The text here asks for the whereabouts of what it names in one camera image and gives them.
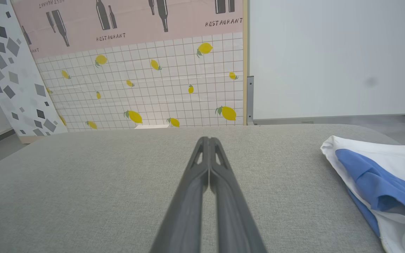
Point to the lemon print partition panel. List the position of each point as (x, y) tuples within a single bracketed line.
[(146, 70)]

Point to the grey diamond pattern panel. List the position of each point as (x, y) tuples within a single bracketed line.
[(12, 70)]

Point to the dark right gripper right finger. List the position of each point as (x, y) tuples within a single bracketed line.
[(234, 218)]

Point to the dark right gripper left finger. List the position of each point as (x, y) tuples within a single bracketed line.
[(188, 211)]

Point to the white and blue shirt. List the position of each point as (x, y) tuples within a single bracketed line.
[(381, 182)]

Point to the white board partition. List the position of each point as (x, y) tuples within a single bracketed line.
[(329, 52)]

